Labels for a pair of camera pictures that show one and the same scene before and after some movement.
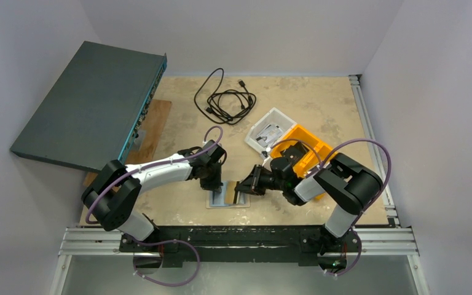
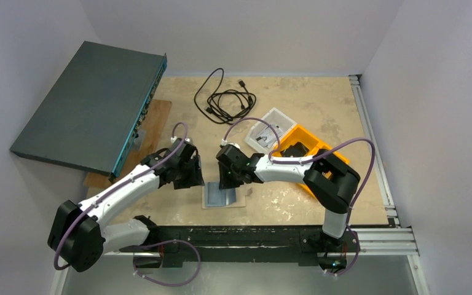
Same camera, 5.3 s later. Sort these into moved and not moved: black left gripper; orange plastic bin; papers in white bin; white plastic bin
Moved: black left gripper
Not moved: papers in white bin; orange plastic bin; white plastic bin
